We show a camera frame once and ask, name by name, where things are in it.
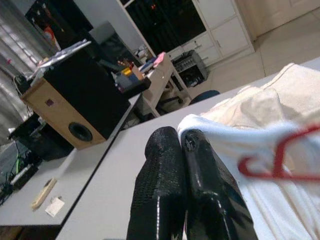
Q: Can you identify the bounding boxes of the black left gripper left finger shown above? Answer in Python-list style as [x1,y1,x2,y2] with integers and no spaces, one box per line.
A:
[126,126,189,240]

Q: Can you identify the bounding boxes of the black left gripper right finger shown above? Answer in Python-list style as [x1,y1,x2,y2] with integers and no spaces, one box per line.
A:
[180,129,258,240]

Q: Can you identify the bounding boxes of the white t-shirt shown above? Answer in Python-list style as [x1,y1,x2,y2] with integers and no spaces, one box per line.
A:
[176,113,320,240]

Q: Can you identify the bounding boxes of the red plastic hanger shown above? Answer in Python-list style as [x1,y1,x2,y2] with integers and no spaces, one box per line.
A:
[237,124,320,180]

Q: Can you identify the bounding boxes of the grey work table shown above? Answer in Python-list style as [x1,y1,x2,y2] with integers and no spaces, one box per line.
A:
[0,92,145,227]

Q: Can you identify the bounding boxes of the white desk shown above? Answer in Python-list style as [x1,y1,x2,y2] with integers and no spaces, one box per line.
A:
[138,53,192,118]

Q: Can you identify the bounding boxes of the black desk organizer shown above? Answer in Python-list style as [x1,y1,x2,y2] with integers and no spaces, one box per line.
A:
[113,59,153,95]

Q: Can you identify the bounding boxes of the dark blue round stool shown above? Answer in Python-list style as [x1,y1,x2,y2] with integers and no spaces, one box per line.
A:
[189,89,221,106]

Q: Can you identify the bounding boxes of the small white paper card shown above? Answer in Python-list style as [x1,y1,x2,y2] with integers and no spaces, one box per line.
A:
[44,196,66,217]

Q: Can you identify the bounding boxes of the cream denim jeans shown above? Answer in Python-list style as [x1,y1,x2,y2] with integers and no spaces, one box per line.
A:
[199,62,320,141]

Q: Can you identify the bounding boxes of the beige remote control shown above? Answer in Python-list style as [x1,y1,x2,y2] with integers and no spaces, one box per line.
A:
[30,177,58,210]

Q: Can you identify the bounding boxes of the black speaker box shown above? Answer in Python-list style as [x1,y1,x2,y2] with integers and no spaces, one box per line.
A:
[8,116,75,161]

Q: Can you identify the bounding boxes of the black grey equipment box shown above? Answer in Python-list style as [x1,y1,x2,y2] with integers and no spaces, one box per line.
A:
[172,49,209,87]

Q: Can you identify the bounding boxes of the wooden speaker box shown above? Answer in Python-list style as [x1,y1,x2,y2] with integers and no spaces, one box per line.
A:
[21,48,131,151]

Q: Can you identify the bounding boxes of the pink notepad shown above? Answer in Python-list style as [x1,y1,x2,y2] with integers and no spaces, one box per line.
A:
[153,51,167,68]

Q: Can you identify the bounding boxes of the black electronic device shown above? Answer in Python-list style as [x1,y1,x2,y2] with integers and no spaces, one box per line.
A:
[9,162,39,191]

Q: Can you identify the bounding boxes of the black computer case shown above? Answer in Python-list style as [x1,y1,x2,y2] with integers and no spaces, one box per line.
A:
[88,21,142,67]

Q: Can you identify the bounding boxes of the silver foil sheet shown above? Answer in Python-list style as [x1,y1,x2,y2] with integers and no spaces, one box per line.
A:
[37,39,93,74]

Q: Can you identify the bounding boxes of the white storage cabinet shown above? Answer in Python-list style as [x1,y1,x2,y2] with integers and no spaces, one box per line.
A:
[116,0,256,66]

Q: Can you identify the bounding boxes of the black shelf unit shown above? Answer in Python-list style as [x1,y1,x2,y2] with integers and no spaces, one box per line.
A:
[24,0,94,51]

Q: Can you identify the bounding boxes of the grey patterned curtain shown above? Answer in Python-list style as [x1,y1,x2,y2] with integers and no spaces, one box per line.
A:
[0,0,61,143]

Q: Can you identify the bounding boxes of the green cable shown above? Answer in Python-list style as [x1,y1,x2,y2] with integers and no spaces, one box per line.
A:
[12,146,27,175]

